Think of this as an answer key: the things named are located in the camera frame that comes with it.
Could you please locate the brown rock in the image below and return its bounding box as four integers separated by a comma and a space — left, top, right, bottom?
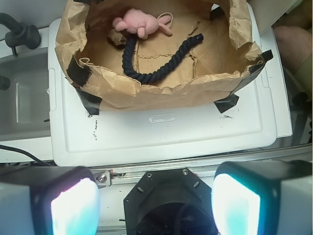
107, 29, 127, 47

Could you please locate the black octagonal mount plate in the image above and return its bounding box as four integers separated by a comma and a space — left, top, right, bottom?
123, 168, 219, 235

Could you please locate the brown paper bag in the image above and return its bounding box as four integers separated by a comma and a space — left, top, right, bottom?
55, 0, 273, 115

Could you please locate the black cable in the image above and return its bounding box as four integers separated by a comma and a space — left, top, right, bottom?
0, 143, 57, 167

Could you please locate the pink plush toy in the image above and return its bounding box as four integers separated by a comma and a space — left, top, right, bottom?
112, 8, 173, 40

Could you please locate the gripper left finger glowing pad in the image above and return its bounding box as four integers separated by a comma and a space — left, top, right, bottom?
0, 166, 100, 235

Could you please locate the metal sink basin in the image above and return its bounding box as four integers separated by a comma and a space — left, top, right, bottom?
0, 48, 50, 141

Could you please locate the aluminium frame rail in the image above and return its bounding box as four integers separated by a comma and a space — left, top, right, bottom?
90, 143, 313, 188

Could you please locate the dark blue twisted rope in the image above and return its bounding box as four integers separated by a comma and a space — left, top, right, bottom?
121, 33, 204, 85

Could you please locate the black faucet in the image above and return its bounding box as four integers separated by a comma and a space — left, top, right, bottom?
0, 12, 42, 57

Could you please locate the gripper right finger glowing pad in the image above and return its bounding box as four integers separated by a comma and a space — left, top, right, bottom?
211, 160, 313, 235

